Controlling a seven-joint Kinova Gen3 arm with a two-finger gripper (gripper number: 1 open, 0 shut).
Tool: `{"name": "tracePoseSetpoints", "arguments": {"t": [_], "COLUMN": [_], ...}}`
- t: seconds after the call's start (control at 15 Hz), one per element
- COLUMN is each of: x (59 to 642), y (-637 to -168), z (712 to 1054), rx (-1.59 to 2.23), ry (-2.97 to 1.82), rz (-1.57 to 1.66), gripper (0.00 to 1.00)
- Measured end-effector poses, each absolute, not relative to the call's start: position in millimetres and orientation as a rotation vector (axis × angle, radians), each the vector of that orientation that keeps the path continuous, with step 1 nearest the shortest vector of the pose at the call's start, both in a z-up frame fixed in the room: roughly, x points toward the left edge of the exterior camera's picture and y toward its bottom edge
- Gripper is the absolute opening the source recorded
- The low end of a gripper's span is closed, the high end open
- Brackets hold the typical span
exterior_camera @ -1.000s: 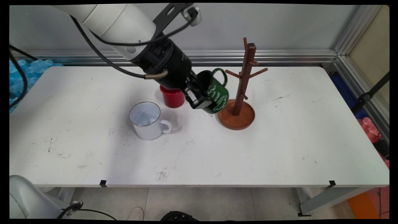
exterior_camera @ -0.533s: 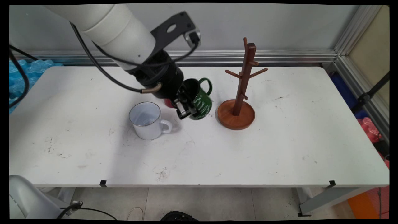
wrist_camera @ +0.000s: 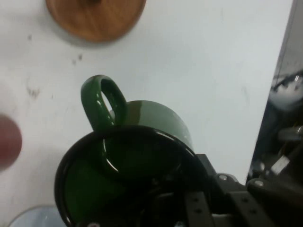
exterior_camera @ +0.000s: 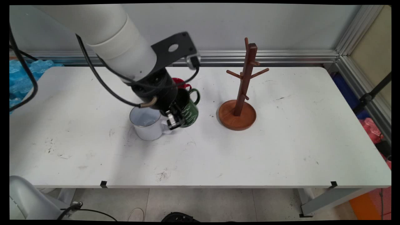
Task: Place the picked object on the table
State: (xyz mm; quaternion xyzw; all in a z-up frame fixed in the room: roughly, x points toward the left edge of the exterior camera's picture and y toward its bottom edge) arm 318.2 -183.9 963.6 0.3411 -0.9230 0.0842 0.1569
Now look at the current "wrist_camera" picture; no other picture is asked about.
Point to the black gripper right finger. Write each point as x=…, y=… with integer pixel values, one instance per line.
x=241, y=205

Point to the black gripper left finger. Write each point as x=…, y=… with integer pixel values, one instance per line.
x=197, y=208

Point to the green enamel mug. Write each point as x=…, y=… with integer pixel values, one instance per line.
x=94, y=184

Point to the white enamel mug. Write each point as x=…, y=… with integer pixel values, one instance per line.
x=35, y=218

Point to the red enamel mug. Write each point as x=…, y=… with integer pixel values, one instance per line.
x=8, y=144

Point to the wooden mug tree stand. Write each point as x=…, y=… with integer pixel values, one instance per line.
x=94, y=19

